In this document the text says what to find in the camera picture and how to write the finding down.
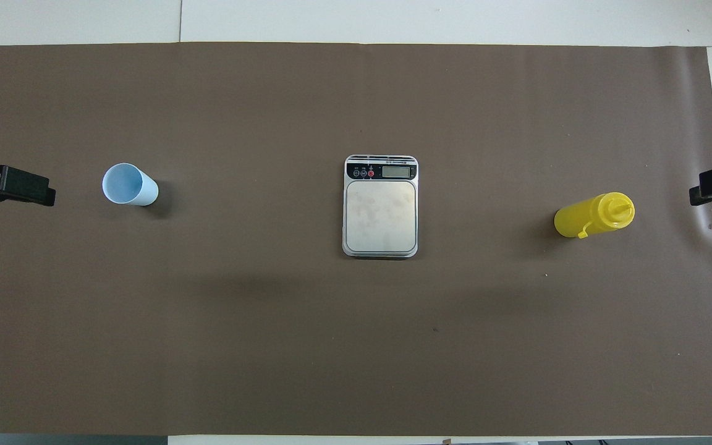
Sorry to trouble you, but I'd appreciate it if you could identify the light blue plastic cup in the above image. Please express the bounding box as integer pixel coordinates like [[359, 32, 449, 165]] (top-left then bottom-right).
[[102, 163, 159, 207]]

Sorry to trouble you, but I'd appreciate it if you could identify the yellow squeeze bottle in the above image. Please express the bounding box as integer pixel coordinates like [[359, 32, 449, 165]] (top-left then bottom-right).
[[554, 192, 636, 239]]

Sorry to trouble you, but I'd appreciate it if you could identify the silver digital kitchen scale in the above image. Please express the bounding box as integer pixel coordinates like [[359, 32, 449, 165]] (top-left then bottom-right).
[[342, 155, 419, 258]]

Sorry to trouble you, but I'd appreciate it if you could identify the brown table mat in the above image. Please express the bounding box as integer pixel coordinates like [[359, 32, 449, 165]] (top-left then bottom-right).
[[0, 42, 712, 437]]

